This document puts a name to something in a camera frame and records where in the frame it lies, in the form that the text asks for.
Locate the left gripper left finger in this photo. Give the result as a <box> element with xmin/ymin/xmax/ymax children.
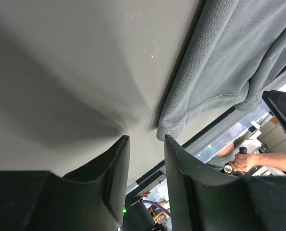
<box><xmin>0</xmin><ymin>135</ymin><xmax>130</xmax><ymax>231</ymax></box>

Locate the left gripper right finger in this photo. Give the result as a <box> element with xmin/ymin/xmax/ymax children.
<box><xmin>164</xmin><ymin>135</ymin><xmax>286</xmax><ymax>231</ymax></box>

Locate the grey t shirt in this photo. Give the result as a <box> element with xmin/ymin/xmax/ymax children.
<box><xmin>156</xmin><ymin>0</ymin><xmax>286</xmax><ymax>141</ymax></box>

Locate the operator forearm in background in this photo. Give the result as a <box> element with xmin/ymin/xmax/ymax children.
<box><xmin>252</xmin><ymin>153</ymin><xmax>286</xmax><ymax>173</ymax></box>

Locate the operator hand in background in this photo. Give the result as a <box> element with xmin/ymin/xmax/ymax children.
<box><xmin>230</xmin><ymin>153</ymin><xmax>257</xmax><ymax>173</ymax></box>

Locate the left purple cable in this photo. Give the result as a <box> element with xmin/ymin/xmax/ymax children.
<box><xmin>143</xmin><ymin>200</ymin><xmax>172</xmax><ymax>217</ymax></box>

